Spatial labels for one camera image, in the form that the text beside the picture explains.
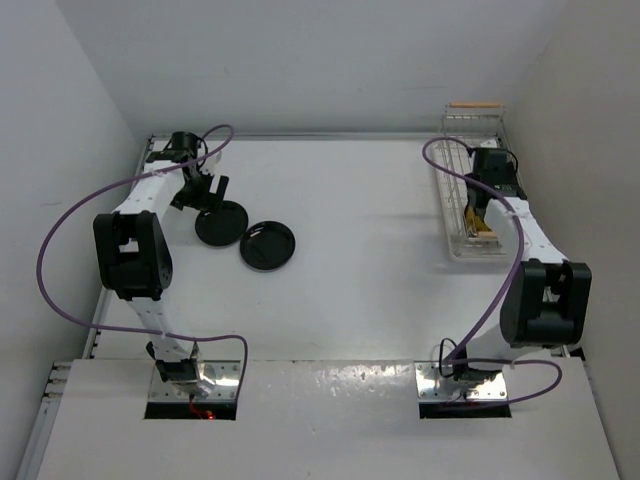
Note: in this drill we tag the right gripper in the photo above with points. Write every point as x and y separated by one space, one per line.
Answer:
512 179

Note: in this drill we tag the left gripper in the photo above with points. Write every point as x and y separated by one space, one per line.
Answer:
205 199

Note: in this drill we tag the black plate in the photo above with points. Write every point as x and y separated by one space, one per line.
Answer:
223 227
267 245

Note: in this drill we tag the yellow patterned plate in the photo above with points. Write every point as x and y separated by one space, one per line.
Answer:
475 226

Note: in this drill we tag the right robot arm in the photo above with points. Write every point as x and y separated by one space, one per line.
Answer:
546 299

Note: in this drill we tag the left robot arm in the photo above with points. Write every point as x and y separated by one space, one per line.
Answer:
134 258

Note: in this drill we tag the white wire dish rack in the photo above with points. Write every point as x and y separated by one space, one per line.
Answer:
465 125

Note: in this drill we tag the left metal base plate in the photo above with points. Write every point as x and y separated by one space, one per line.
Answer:
215 382

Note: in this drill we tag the metal base plate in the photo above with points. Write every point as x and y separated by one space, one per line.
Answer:
437 385
215 382

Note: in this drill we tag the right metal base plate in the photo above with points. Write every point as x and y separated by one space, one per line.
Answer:
437 385

